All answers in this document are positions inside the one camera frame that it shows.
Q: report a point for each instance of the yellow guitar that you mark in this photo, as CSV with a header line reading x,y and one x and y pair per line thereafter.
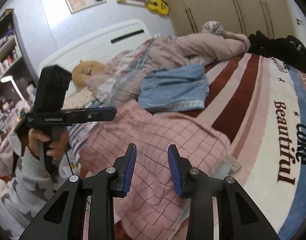
x,y
156,5

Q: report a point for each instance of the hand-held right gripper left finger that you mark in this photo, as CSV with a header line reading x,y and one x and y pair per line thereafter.
x,y
129,170

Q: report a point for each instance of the beige wardrobe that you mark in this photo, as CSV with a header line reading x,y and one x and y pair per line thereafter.
x,y
230,2

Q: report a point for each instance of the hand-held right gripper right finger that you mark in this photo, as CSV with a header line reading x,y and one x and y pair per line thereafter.
x,y
174,172

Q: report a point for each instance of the white bed headboard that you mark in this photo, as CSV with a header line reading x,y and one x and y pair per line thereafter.
x,y
97,42

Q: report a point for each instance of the person's left hand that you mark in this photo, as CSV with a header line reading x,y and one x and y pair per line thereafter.
x,y
34,140

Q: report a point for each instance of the printed fleece blanket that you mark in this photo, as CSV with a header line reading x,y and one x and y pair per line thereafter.
x,y
263,135

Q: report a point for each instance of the person's left forearm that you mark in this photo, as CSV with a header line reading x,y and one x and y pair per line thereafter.
x,y
35,182

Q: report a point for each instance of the orange plush toy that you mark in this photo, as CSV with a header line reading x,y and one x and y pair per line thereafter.
x,y
85,73

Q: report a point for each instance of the pink checked pants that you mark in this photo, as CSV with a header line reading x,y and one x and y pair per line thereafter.
x,y
163,135

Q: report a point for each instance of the floral pillow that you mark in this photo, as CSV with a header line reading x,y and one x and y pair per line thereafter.
x,y
79,97

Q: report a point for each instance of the cluttered shelf unit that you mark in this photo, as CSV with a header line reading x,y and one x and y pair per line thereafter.
x,y
5,47

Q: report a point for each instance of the black clothing pile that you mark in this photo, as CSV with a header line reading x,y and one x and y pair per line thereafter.
x,y
278,47

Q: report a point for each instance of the blue denim shorts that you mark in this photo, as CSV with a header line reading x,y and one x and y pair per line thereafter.
x,y
173,87

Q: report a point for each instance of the white desk lamp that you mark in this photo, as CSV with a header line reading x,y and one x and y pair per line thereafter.
x,y
14,85

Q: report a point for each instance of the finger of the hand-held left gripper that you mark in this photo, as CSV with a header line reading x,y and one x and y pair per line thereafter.
x,y
97,115

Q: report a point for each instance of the pink quilt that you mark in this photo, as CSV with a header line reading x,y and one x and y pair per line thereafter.
x,y
173,50

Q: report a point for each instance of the striped cloth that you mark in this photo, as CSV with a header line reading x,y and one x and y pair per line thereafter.
x,y
80,135

